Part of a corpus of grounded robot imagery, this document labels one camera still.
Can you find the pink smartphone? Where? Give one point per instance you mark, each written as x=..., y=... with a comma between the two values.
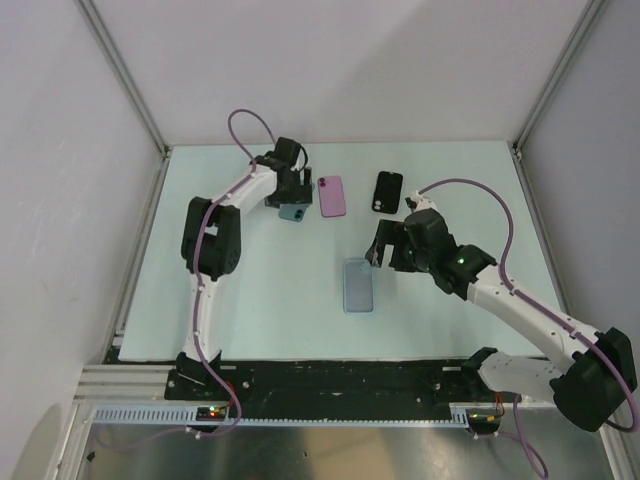
x=331, y=197

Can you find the teal smartphone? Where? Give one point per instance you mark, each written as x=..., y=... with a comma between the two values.
x=293, y=212

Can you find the right aluminium frame post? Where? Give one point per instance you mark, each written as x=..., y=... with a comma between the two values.
x=578, y=37

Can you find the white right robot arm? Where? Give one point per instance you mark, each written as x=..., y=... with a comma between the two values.
x=589, y=374

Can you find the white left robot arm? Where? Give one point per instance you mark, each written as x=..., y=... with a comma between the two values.
x=212, y=245

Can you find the right controller board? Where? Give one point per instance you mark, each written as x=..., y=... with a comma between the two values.
x=483, y=424

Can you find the light blue phone case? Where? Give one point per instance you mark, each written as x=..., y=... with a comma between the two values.
x=358, y=289

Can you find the left controller board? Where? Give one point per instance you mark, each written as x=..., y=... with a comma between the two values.
x=211, y=413

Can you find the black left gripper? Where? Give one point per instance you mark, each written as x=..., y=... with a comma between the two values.
x=300, y=195

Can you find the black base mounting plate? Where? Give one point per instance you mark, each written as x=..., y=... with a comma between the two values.
x=354, y=389

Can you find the controller board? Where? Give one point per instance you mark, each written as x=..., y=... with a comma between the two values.
x=211, y=413
x=483, y=424

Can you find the left aluminium frame post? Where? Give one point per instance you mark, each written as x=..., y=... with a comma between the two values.
x=115, y=60

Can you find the aluminium front frame rail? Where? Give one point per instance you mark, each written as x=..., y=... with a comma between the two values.
x=128, y=383

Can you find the black phone case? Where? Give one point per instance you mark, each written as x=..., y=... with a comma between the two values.
x=387, y=192

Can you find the grey slotted cable duct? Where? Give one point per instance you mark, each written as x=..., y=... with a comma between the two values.
x=185, y=415

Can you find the aluminium frame post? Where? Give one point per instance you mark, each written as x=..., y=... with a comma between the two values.
x=578, y=37
x=115, y=60

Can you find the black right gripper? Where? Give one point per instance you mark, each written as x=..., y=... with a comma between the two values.
x=389, y=232

